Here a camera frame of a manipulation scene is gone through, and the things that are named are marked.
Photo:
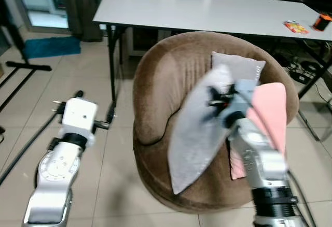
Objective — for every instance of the black metal stand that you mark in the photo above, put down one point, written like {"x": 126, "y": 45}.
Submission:
{"x": 28, "y": 67}

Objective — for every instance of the white folding table black legs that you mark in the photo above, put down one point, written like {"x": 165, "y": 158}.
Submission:
{"x": 207, "y": 9}

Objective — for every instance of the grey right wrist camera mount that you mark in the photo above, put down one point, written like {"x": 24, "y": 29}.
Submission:
{"x": 241, "y": 100}

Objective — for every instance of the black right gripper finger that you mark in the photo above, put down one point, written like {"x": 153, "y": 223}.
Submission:
{"x": 220, "y": 90}
{"x": 213, "y": 103}

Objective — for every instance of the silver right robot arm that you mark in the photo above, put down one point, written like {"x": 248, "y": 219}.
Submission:
{"x": 264, "y": 170}

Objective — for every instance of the orange and black device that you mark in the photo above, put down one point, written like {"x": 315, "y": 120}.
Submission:
{"x": 321, "y": 23}

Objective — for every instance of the brown round velvet sofa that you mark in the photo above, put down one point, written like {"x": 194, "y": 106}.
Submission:
{"x": 166, "y": 82}

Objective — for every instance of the blue floor mat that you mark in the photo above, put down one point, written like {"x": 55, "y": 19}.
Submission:
{"x": 52, "y": 47}

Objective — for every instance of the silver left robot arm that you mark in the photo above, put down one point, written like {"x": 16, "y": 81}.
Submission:
{"x": 54, "y": 175}

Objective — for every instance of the red orange snack packet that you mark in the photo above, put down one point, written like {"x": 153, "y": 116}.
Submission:
{"x": 295, "y": 27}

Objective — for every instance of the plain grey pillow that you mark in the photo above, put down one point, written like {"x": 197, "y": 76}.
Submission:
{"x": 192, "y": 133}

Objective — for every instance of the grey pillow with white print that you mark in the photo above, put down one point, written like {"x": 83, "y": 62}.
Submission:
{"x": 236, "y": 66}

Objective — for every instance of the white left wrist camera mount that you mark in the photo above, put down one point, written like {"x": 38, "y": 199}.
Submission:
{"x": 79, "y": 115}

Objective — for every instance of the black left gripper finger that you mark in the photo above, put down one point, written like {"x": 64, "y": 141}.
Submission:
{"x": 110, "y": 113}
{"x": 78, "y": 95}

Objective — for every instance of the dark curtain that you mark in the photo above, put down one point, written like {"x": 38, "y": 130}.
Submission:
{"x": 83, "y": 6}

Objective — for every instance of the pink plush pillow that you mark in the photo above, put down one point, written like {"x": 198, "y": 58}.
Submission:
{"x": 270, "y": 113}

